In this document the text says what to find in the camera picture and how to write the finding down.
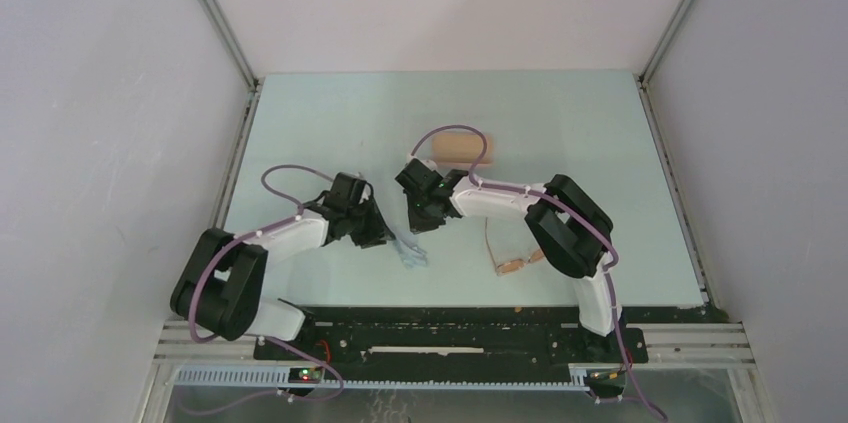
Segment left aluminium frame post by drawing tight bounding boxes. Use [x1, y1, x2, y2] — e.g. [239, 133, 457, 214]
[198, 0, 259, 92]

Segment right aluminium frame post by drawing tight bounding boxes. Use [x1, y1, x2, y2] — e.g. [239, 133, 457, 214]
[638, 0, 698, 86]

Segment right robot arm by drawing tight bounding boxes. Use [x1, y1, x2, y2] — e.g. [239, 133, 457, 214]
[395, 157, 622, 361]

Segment left controller board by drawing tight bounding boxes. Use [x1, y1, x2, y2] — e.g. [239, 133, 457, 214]
[288, 367, 324, 385]

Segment white cable duct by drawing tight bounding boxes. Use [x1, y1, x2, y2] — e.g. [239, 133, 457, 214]
[173, 365, 589, 392]

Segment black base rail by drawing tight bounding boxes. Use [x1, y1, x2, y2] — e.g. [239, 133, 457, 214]
[254, 303, 647, 385]

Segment right controller board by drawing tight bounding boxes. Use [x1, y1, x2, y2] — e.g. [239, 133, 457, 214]
[585, 370, 627, 387]

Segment light blue cleaning cloth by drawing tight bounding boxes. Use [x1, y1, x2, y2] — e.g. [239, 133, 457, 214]
[392, 239, 429, 268]

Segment orange tinted sunglasses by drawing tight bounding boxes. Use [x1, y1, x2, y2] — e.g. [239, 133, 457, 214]
[483, 218, 545, 276]

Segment controller board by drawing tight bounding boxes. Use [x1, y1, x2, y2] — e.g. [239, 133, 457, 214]
[288, 367, 324, 385]
[585, 370, 627, 387]

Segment pink glasses case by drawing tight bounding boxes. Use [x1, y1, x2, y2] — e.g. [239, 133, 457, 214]
[428, 131, 483, 170]

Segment aluminium frame post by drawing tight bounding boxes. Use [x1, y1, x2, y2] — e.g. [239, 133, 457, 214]
[198, 0, 259, 92]
[638, 0, 698, 86]

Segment aluminium extrusion rail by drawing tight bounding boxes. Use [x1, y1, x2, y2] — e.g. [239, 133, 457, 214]
[636, 323, 756, 370]

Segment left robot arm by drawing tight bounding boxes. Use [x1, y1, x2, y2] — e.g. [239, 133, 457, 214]
[170, 173, 395, 360]

